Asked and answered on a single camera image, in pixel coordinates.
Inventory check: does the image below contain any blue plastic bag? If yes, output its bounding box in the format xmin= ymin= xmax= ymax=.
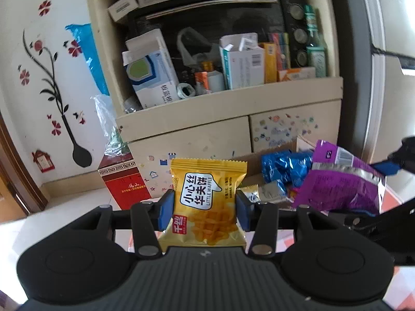
xmin=65 ymin=23 xmax=110 ymax=97

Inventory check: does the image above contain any orange-yellow box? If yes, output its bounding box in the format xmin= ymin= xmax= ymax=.
xmin=259 ymin=41 xmax=279 ymax=84

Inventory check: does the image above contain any black toaster oven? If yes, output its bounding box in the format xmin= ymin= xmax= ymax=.
xmin=128 ymin=0 xmax=308 ymax=81

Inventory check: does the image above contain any white and teal open box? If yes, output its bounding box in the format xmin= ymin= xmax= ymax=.
xmin=219 ymin=33 xmax=267 ymax=90

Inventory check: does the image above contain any white and blue medicine box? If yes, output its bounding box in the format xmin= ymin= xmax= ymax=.
xmin=122 ymin=29 xmax=181 ymax=109

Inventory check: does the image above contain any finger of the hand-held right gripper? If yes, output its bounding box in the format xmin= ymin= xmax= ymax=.
xmin=344 ymin=198 xmax=415 ymax=240
xmin=373 ymin=136 xmax=415 ymax=175

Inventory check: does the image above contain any orange checked tablecloth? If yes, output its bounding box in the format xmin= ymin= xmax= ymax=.
xmin=110 ymin=186 xmax=415 ymax=286

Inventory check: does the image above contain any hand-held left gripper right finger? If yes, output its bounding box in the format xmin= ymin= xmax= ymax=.
xmin=236 ymin=189 xmax=329 ymax=260

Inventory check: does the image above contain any cardboard box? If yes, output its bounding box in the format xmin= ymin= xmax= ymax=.
xmin=224 ymin=135 xmax=320 ymax=206

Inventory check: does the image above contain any red box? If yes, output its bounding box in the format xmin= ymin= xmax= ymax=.
xmin=97 ymin=152 xmax=154 ymax=210

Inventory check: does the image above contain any small orange box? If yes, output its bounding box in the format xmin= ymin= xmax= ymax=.
xmin=195 ymin=71 xmax=211 ymax=95

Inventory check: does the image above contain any purple snack packet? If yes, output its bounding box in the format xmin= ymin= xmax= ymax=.
xmin=292 ymin=139 xmax=387 ymax=217

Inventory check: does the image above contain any clear plastic bag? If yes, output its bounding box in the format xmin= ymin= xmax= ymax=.
xmin=93 ymin=94 xmax=131 ymax=159

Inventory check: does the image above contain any wooden door frame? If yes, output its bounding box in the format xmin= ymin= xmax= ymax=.
xmin=0 ymin=112 xmax=50 ymax=216

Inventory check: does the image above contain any refrigerator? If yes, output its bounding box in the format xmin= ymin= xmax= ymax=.
xmin=340 ymin=0 xmax=415 ymax=201

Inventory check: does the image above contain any green and white box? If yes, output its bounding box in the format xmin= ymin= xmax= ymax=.
xmin=306 ymin=46 xmax=327 ymax=78

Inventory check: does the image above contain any colourful striped box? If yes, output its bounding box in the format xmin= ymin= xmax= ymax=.
xmin=268 ymin=32 xmax=291 ymax=71

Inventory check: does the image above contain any red house wall decal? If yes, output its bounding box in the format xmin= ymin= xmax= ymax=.
xmin=31 ymin=150 xmax=56 ymax=173

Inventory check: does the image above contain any white bottle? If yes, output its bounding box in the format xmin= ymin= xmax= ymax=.
xmin=203 ymin=61 xmax=226 ymax=94

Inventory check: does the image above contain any small white box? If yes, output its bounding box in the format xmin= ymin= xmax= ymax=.
xmin=108 ymin=0 xmax=139 ymax=20

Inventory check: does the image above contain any white plastic bag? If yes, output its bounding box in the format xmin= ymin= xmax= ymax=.
xmin=177 ymin=27 xmax=223 ymax=73

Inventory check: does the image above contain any green glass bottle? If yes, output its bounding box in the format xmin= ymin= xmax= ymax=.
xmin=304 ymin=5 xmax=327 ymax=48

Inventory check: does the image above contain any tape roll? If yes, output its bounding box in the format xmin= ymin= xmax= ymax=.
xmin=176 ymin=83 xmax=197 ymax=99

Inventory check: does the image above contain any flat orange and white box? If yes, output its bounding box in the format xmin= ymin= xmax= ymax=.
xmin=276 ymin=67 xmax=316 ymax=82

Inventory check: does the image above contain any beige cabinet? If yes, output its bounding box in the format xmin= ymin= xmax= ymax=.
xmin=82 ymin=0 xmax=344 ymax=201

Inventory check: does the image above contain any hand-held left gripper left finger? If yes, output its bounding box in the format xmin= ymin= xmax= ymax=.
xmin=78 ymin=189 xmax=176 ymax=260

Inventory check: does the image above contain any silver foil snack packet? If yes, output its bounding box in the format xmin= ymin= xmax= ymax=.
xmin=259 ymin=181 xmax=288 ymax=202

